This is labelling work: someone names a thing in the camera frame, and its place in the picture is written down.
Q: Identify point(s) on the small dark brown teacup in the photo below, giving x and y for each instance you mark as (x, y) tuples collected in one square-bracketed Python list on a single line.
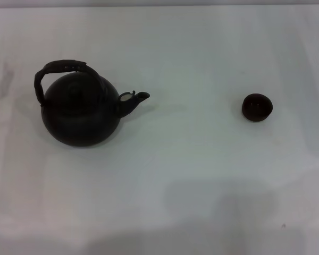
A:
[(256, 107)]

